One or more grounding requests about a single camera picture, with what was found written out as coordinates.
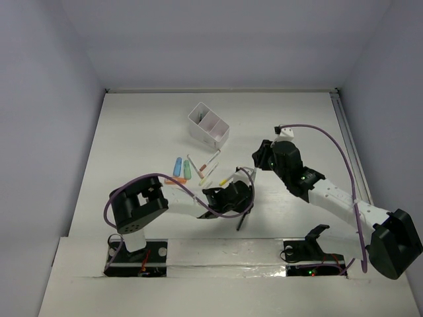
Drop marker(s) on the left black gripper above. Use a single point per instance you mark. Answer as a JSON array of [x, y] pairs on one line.
[[243, 190]]

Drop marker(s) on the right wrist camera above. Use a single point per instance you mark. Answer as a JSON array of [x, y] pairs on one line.
[[283, 133]]

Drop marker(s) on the pale yellow white marker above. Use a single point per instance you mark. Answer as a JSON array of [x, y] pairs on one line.
[[208, 174]]

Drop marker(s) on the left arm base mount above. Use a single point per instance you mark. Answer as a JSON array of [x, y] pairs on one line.
[[150, 261]]

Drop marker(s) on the green capsule eraser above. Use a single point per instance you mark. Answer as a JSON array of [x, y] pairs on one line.
[[187, 170]]

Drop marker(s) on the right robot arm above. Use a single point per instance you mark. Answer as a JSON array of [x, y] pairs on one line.
[[389, 240]]

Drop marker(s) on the peach white marker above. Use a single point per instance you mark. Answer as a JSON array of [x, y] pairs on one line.
[[197, 171]]

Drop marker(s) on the black pen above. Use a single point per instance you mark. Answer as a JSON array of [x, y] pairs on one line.
[[241, 221]]

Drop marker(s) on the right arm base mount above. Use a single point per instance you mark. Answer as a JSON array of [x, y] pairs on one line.
[[304, 257]]

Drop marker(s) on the yellow capped white marker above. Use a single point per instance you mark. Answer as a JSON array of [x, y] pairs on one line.
[[226, 180]]

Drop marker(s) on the blue capsule eraser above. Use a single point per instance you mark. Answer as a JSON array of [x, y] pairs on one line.
[[177, 167]]

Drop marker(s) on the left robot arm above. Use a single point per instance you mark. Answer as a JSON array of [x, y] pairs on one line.
[[133, 206]]

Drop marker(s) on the orange capsule eraser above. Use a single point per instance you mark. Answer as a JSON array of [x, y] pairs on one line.
[[178, 180]]

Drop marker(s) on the white three-compartment organizer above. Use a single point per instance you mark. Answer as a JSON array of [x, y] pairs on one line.
[[212, 130]]

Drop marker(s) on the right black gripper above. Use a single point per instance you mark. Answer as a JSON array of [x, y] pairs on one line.
[[261, 154]]

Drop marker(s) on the brown white marker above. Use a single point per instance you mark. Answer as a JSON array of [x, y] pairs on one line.
[[214, 156]]

